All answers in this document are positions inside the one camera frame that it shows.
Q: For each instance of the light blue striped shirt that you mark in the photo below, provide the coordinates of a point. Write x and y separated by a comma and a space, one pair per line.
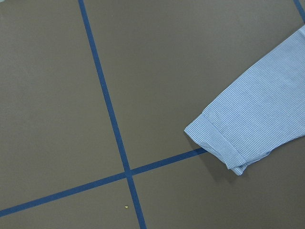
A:
261, 110

